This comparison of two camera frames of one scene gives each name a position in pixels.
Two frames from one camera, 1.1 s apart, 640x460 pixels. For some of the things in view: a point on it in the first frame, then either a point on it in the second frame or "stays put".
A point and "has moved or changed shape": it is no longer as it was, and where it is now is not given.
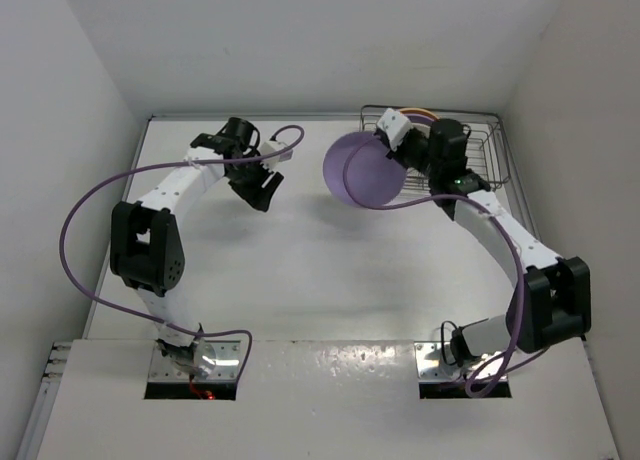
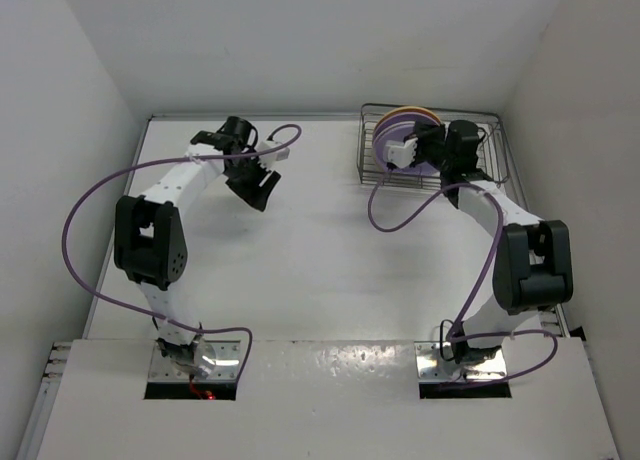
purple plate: [371, 174] has moved or changed shape
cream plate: [425, 130] has moved or changed shape
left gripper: [256, 196] stays put
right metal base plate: [431, 366] stays put
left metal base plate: [227, 365] stays put
